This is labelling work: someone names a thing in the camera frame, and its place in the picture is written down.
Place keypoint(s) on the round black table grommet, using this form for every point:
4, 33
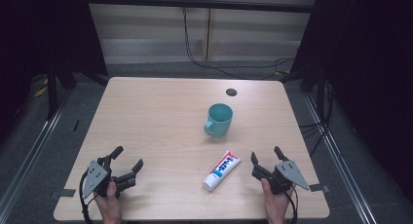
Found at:
231, 92

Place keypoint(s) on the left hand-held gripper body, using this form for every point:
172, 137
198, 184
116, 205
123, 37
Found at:
96, 177

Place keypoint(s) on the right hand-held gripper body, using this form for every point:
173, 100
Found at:
280, 178

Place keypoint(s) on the yellow floor tape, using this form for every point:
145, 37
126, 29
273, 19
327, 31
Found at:
40, 91

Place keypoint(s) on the black curtain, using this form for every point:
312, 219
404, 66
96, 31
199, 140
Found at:
39, 35
370, 71

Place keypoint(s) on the black metal stand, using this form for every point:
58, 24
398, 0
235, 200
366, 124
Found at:
52, 94

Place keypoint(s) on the person's left hand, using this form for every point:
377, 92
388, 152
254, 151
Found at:
108, 205

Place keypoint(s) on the teal ceramic mug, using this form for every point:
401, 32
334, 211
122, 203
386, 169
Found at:
219, 119

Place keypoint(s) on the white toothpaste tube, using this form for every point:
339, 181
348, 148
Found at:
220, 171

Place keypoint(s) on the black horizontal bar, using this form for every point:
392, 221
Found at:
195, 4

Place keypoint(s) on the grey tape strip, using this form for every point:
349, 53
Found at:
319, 187
65, 193

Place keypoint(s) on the person's right hand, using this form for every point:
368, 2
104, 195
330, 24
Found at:
276, 206

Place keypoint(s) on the small black floor strip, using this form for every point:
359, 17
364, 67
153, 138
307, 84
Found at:
76, 125

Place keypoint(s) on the metal floor rail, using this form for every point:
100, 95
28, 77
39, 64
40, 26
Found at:
30, 159
341, 165

